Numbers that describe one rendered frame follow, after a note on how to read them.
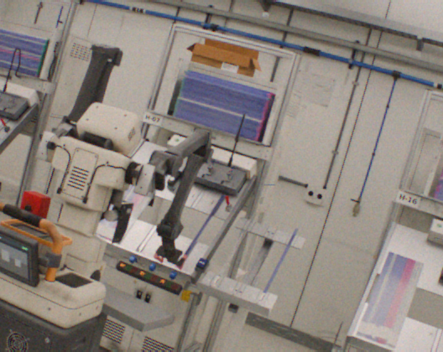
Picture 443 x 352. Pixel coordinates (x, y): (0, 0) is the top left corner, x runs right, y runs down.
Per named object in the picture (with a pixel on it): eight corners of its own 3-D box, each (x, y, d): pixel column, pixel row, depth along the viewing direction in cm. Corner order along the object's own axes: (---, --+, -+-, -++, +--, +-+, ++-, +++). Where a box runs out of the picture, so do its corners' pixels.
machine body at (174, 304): (179, 392, 340) (211, 287, 333) (71, 342, 364) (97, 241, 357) (219, 363, 401) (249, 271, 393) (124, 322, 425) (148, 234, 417)
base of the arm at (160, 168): (133, 164, 239) (163, 174, 236) (144, 152, 245) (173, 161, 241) (134, 182, 245) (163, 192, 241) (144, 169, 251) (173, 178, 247)
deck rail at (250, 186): (195, 285, 306) (194, 277, 302) (190, 283, 307) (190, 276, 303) (257, 183, 347) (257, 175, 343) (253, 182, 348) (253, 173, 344)
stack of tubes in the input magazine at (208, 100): (257, 142, 337) (272, 92, 334) (170, 116, 355) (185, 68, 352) (263, 143, 349) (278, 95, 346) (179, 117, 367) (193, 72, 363)
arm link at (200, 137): (196, 121, 285) (217, 127, 282) (191, 149, 291) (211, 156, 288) (149, 152, 247) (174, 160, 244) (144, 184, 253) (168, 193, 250)
